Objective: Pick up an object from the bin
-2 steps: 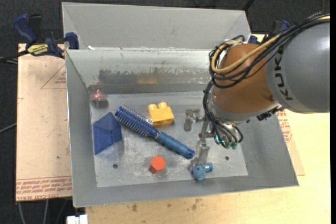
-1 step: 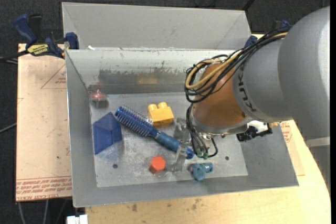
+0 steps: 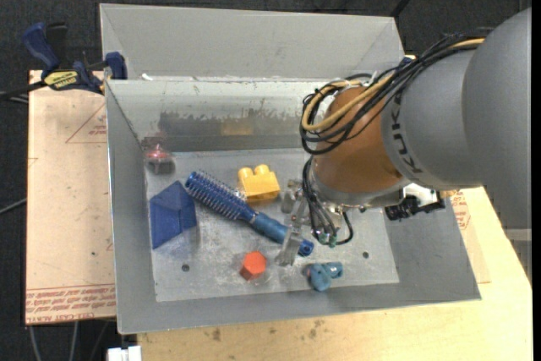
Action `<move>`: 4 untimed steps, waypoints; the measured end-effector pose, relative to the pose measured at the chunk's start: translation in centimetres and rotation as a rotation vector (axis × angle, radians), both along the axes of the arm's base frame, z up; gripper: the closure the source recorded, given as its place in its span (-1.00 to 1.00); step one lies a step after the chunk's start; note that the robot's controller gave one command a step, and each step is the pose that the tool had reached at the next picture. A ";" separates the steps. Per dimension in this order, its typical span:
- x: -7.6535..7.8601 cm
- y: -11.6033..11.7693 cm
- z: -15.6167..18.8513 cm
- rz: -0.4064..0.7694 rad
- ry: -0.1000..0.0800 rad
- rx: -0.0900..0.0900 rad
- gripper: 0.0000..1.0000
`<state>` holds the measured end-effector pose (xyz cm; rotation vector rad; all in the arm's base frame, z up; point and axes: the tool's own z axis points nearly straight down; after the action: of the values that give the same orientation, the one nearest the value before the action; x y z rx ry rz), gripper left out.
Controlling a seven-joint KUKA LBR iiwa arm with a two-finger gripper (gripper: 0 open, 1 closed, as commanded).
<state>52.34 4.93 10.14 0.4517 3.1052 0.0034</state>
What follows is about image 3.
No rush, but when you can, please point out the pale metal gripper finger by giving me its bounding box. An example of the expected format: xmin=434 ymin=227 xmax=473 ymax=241
xmin=274 ymin=223 xmax=306 ymax=267
xmin=281 ymin=178 xmax=304 ymax=215

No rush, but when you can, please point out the blue hairbrush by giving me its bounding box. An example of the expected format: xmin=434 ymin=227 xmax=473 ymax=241
xmin=184 ymin=170 xmax=315 ymax=258

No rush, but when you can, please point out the black cylinder on white bracket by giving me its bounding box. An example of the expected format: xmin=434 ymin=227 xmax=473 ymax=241
xmin=384 ymin=183 xmax=447 ymax=222

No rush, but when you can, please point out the blue triangular block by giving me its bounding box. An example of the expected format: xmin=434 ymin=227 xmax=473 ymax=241
xmin=149 ymin=180 xmax=199 ymax=250

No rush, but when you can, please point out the orange hexagonal block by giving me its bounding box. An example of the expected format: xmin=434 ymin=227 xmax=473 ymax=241
xmin=239 ymin=251 xmax=268 ymax=282

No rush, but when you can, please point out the blue toy figure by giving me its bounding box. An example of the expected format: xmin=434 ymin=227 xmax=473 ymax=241
xmin=303 ymin=261 xmax=344 ymax=293

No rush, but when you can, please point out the grey metal bin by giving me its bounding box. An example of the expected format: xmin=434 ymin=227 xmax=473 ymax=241
xmin=99 ymin=3 xmax=483 ymax=336

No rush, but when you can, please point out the yellow toy brick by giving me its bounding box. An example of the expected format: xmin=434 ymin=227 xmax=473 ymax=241
xmin=237 ymin=163 xmax=281 ymax=202

